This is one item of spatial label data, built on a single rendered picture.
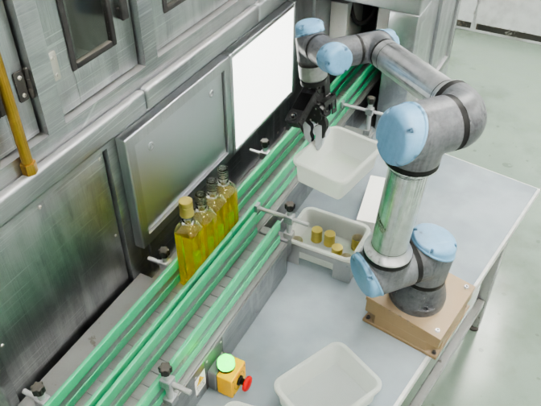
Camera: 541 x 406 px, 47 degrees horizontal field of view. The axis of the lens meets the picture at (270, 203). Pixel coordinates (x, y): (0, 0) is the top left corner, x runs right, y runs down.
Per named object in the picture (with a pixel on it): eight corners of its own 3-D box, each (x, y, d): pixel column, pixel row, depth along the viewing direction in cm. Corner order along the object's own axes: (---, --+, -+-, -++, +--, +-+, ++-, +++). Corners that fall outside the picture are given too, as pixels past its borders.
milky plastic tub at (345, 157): (382, 169, 181) (386, 144, 175) (340, 209, 167) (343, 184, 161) (331, 147, 188) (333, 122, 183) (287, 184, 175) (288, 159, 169)
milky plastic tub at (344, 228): (305, 224, 204) (306, 204, 199) (370, 246, 196) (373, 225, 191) (281, 258, 192) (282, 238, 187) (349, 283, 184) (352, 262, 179)
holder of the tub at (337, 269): (290, 221, 206) (291, 202, 201) (369, 247, 197) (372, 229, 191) (266, 253, 195) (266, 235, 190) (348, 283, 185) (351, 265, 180)
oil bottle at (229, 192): (223, 232, 183) (220, 173, 169) (240, 238, 181) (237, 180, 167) (213, 243, 179) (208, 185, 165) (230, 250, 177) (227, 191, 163)
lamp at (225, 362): (223, 355, 156) (222, 348, 154) (238, 362, 155) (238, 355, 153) (213, 369, 153) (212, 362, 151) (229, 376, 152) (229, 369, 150)
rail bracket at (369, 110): (340, 139, 236) (344, 86, 222) (382, 151, 230) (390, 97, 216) (335, 146, 233) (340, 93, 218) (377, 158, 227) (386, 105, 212)
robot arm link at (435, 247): (456, 280, 160) (471, 245, 151) (412, 296, 156) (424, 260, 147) (431, 248, 168) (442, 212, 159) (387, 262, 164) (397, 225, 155)
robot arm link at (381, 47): (520, 98, 122) (386, 15, 158) (474, 109, 119) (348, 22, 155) (507, 148, 129) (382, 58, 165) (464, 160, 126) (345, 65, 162)
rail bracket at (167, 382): (171, 392, 142) (165, 357, 134) (198, 406, 140) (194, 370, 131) (161, 407, 140) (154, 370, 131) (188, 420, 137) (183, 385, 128)
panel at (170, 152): (287, 91, 225) (288, -2, 203) (294, 93, 224) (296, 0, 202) (134, 246, 164) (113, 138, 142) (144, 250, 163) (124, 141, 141)
